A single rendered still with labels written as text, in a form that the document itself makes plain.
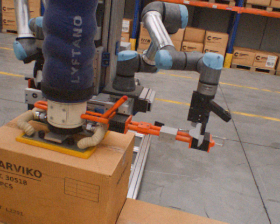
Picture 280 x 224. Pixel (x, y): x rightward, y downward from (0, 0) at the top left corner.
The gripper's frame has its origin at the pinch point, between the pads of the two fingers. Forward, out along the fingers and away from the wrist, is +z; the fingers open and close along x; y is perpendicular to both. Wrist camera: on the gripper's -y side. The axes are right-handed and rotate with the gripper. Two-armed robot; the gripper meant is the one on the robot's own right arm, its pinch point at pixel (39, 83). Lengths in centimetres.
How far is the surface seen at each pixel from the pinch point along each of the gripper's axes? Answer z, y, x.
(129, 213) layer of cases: 54, 63, -19
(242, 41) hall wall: 42, 185, 839
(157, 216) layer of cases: 54, 77, -16
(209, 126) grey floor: 107, 109, 253
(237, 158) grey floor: 108, 143, 175
